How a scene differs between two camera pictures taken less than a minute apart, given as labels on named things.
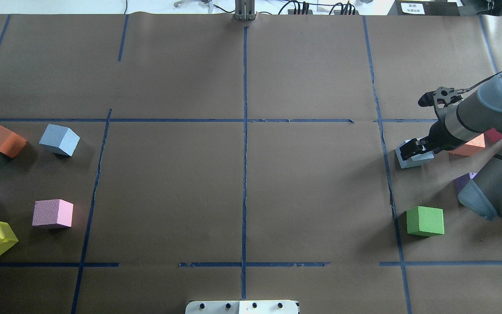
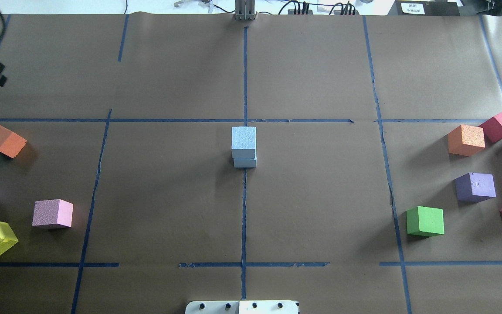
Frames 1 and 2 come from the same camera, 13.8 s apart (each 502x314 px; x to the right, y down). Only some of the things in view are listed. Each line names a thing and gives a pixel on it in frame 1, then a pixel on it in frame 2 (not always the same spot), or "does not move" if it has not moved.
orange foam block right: x=471 y=147 does not move
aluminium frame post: x=245 y=10 does not move
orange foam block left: x=5 y=140 does not move
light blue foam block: x=59 y=140 -> x=244 y=142
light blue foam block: x=418 y=160 -> x=244 y=163
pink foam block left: x=52 y=211 does not move
